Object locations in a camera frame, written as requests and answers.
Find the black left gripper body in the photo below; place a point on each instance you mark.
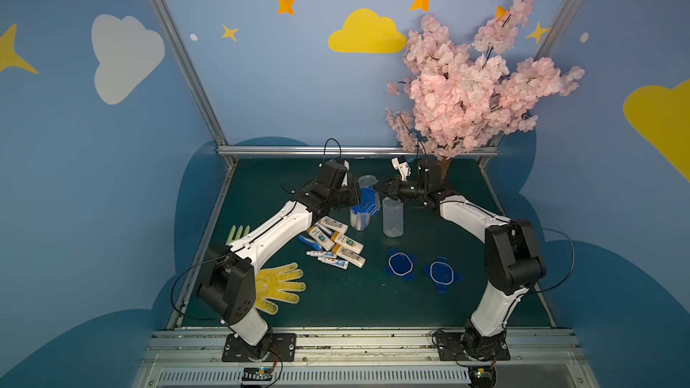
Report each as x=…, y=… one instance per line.
x=349, y=195

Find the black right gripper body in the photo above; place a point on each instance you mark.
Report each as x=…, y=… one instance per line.
x=398, y=190

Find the clear blue-lid container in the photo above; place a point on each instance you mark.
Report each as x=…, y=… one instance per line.
x=393, y=217
x=367, y=182
x=369, y=206

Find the white orange-cap lotion bottle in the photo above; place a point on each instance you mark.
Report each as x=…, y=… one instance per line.
x=332, y=225

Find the blue travel toothbrush case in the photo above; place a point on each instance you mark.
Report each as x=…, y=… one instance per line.
x=312, y=244

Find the small white toothpaste tube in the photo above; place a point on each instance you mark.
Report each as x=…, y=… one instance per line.
x=334, y=262

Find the blue container lid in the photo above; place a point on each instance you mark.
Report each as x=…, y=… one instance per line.
x=442, y=274
x=400, y=265

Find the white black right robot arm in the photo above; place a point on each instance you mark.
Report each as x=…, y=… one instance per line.
x=513, y=261

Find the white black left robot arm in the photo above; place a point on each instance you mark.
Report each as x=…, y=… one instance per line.
x=226, y=280

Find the pink artificial blossom tree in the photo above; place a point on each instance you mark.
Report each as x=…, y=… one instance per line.
x=465, y=94

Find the yellow white work glove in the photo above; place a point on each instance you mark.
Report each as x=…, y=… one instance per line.
x=281, y=284

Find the green plastic garden fork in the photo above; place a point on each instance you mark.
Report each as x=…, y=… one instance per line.
x=236, y=233

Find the left small circuit board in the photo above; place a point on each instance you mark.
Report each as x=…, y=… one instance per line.
x=256, y=376

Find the small circuit board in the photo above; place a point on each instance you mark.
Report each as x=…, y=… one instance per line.
x=482, y=377
x=256, y=376

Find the right small circuit board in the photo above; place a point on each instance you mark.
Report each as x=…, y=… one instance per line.
x=482, y=377

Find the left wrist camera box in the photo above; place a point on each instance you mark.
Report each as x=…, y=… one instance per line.
x=334, y=174

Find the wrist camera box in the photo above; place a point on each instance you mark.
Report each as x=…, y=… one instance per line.
x=425, y=170
x=334, y=174

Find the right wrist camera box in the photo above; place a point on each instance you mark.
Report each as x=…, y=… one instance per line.
x=425, y=170

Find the horizontal aluminium back rail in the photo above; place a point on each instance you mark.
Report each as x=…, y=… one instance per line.
x=308, y=151

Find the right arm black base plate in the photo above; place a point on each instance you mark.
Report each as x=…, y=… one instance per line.
x=447, y=347

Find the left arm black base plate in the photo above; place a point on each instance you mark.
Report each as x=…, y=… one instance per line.
x=281, y=345

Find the front aluminium rail frame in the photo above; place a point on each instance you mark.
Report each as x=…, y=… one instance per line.
x=364, y=357

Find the right aluminium corner post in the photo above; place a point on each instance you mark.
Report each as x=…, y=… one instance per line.
x=560, y=16

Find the aluminium corner post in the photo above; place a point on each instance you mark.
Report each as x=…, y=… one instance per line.
x=191, y=75
x=560, y=16

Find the left aluminium corner post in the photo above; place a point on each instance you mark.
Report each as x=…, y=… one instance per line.
x=191, y=75

